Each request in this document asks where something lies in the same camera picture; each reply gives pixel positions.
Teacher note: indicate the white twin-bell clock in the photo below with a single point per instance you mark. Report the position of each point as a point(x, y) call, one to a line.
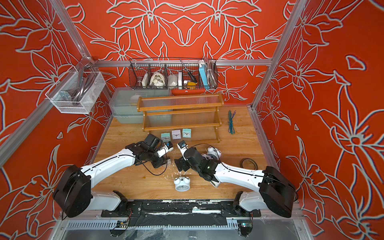
point(214, 153)
point(182, 184)

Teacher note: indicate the white mesh wall basket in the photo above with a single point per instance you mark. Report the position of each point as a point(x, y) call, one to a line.
point(76, 92)

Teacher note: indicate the translucent plastic storage box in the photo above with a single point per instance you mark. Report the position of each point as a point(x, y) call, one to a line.
point(123, 104)

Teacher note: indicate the wooden two-tier shelf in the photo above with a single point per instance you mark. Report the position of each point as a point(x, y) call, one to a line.
point(181, 112)

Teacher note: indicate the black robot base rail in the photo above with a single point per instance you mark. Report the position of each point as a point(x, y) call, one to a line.
point(182, 213)

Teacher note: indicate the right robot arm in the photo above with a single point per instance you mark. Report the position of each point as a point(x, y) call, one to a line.
point(270, 189)

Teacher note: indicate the white twin-bell clock front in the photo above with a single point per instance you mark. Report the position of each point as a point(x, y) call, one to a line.
point(182, 184)

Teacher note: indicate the light blue box in basket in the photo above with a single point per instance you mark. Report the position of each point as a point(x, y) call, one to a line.
point(203, 73)

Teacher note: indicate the black handled screwdriver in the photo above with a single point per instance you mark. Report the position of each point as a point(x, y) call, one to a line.
point(192, 77)

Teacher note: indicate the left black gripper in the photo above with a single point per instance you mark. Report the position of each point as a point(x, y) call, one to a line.
point(160, 162)

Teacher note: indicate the mint square alarm clock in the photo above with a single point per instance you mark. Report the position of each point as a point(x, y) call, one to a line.
point(165, 137)

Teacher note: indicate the white cloth bundle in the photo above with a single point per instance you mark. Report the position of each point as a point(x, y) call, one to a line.
point(157, 80)

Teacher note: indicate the green blue twist ties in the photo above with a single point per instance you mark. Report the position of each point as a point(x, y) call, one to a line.
point(231, 116)

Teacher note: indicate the black wire wall basket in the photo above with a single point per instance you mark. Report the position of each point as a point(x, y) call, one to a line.
point(141, 70)

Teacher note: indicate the white square alarm clock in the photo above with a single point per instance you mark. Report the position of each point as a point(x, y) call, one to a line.
point(176, 134)

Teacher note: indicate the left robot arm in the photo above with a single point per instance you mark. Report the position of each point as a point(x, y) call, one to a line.
point(74, 193)

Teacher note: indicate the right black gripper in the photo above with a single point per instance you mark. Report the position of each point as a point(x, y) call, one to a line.
point(182, 161)

